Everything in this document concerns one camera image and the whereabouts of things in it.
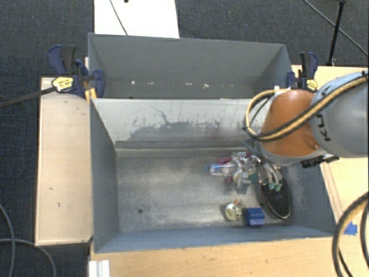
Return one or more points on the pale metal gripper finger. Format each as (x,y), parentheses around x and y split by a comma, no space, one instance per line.
(220,170)
(242,187)

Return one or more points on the cream round toy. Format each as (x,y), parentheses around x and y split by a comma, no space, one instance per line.
(233,211)

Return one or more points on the blue block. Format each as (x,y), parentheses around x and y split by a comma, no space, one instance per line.
(255,216)

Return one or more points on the black oval mesh thing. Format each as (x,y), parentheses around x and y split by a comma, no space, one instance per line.
(278,203)

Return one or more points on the grey metal bin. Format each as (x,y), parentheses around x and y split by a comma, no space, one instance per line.
(173,183)

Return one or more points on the pale wood board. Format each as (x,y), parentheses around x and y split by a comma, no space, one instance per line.
(63,166)

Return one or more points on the black cylinder on white bracket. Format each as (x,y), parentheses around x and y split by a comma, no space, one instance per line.
(311,163)

